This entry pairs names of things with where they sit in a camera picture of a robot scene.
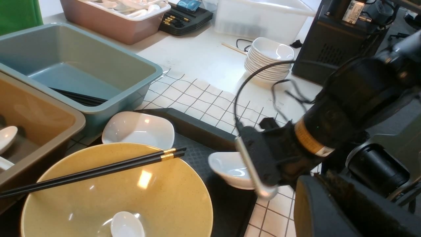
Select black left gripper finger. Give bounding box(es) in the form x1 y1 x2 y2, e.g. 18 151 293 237
294 172 421 237

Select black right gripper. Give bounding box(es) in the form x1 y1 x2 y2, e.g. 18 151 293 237
238 118 316 187

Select white square side dish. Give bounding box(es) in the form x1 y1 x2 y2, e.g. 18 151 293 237
101 112 175 150
208 152 255 190

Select yellow noodle bowl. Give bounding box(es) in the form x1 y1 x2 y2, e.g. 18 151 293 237
20 158 213 237

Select black chopstick gold band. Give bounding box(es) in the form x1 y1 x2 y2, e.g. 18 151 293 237
0 147 186 199
0 147 187 196

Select white ceramic soup spoon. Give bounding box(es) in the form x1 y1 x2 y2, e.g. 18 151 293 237
110 211 145 237

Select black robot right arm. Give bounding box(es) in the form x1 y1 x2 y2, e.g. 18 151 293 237
233 31 420 195

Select stack of white dishes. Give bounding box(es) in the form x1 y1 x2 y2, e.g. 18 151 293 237
244 37 295 83

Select black equipment box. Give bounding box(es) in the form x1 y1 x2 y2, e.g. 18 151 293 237
292 0 400 85

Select translucent white storage box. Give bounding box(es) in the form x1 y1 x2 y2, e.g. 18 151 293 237
214 0 316 44

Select black chopstick tray stack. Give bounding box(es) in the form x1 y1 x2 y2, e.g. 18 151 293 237
159 7 213 36

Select blue plastic bin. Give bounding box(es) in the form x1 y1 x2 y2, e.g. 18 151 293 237
0 23 163 136

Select black chopsticks in blue bin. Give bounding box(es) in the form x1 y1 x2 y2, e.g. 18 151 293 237
50 87 107 107

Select pink plastic bin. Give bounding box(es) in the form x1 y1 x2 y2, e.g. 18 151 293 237
60 0 171 45

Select brown plastic bin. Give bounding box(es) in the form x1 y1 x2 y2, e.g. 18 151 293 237
0 73 86 192

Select white spoon in brown bin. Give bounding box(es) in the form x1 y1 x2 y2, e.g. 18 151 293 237
0 126 18 154

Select green backdrop cloth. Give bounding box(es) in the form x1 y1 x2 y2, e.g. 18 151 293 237
0 0 43 36

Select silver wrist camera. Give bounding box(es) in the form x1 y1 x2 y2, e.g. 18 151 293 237
235 136 278 201

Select black cable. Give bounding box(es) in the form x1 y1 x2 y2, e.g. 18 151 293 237
234 60 339 132

